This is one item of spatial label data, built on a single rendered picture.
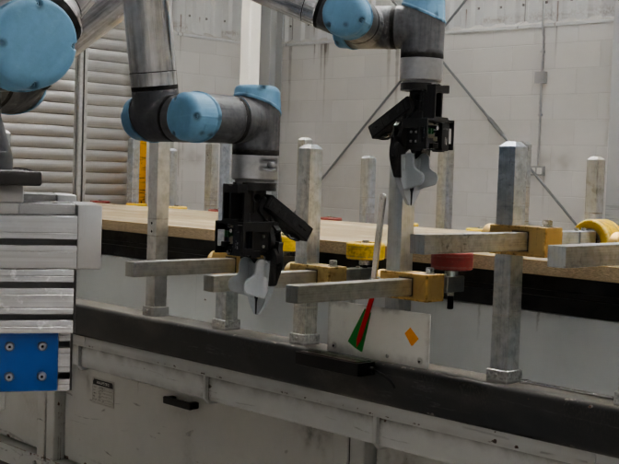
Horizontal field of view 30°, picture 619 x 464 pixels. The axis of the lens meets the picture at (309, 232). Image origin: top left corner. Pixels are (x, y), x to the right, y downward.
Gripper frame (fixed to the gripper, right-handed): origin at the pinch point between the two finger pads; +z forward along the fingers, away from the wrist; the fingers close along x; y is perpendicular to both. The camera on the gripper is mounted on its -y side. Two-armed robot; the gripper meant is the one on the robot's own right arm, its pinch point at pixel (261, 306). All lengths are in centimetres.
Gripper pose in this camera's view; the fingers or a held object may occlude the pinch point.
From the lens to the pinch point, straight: 187.6
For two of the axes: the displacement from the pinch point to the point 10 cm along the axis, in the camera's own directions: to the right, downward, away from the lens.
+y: -7.3, 0.1, -6.9
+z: -0.3, 10.0, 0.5
